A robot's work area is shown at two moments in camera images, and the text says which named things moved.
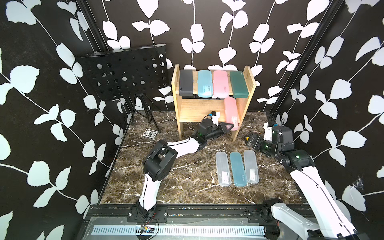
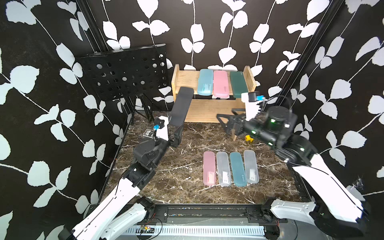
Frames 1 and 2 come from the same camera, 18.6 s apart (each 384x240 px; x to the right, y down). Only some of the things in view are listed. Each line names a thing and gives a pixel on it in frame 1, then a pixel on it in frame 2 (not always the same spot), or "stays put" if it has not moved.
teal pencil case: x=239 y=173 stays put
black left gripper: x=221 y=129 to x=176 y=138
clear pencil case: x=223 y=169 stays put
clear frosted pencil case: x=251 y=168 stays put
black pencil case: x=186 y=82 to x=182 y=105
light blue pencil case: x=205 y=86 stays put
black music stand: x=129 y=74 stays put
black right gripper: x=254 y=136 to x=236 y=121
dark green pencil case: x=238 y=84 stays put
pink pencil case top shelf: x=220 y=86 stays put
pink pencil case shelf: x=230 y=112 to x=209 y=168
